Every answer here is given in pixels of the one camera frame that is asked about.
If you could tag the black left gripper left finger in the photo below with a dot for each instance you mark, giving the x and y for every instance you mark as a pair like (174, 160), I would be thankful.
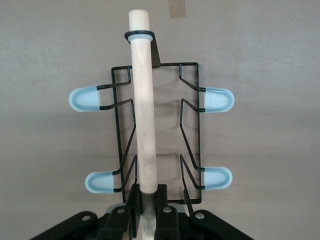
(117, 222)

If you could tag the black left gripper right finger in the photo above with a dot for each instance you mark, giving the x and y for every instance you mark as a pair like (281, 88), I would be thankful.
(172, 222)

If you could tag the small brown tape mark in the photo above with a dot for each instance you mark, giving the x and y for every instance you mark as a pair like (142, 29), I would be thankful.
(177, 8)

